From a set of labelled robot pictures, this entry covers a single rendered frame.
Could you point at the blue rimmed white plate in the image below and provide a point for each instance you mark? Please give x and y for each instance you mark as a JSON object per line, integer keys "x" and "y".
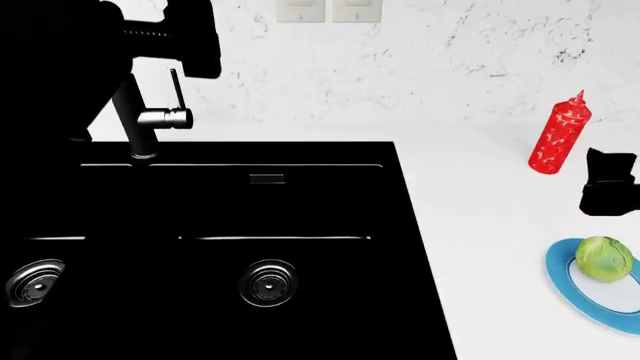
{"x": 560, "y": 270}

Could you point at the black double basin sink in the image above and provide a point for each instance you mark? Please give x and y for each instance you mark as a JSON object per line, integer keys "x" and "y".
{"x": 280, "y": 210}

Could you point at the red squeeze bottle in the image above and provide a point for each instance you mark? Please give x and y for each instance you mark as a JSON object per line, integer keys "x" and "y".
{"x": 559, "y": 138}

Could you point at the green brussel sprout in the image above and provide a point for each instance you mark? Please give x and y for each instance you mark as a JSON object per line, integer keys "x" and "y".
{"x": 604, "y": 258}

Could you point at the round steel sink drain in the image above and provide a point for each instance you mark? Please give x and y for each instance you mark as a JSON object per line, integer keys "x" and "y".
{"x": 34, "y": 283}
{"x": 268, "y": 283}

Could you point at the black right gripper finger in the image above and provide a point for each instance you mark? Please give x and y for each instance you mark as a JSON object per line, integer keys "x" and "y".
{"x": 622, "y": 167}
{"x": 597, "y": 167}

